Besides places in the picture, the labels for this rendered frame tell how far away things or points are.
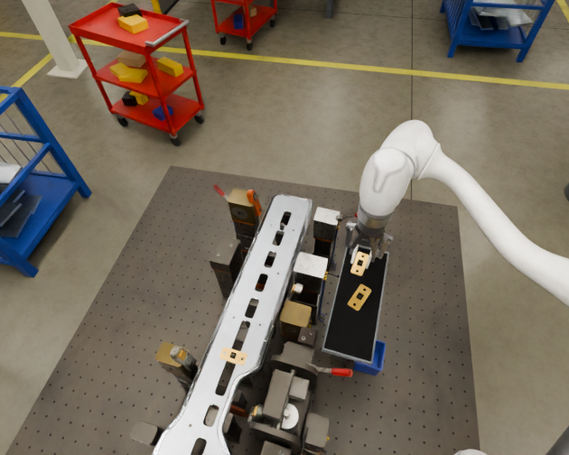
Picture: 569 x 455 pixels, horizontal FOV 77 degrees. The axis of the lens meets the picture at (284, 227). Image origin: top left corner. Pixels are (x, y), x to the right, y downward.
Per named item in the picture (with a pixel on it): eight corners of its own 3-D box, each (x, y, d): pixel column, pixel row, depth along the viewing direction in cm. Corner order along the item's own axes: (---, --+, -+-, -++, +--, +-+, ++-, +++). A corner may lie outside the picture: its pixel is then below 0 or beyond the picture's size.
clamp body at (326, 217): (313, 255, 172) (317, 206, 143) (338, 261, 170) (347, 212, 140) (310, 267, 168) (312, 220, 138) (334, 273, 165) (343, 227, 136)
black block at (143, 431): (159, 429, 129) (129, 414, 105) (183, 438, 127) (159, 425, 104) (152, 445, 126) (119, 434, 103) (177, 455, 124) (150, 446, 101)
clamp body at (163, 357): (182, 368, 142) (155, 337, 114) (209, 377, 139) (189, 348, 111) (174, 385, 138) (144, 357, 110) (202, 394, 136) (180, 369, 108)
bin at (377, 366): (356, 342, 146) (359, 335, 139) (381, 349, 144) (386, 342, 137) (351, 369, 140) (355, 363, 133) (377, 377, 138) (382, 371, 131)
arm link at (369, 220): (365, 185, 94) (361, 199, 99) (354, 209, 90) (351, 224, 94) (399, 195, 92) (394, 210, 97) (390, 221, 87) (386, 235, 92)
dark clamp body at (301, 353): (287, 374, 140) (286, 339, 109) (317, 383, 137) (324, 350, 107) (282, 393, 136) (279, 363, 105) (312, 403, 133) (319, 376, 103)
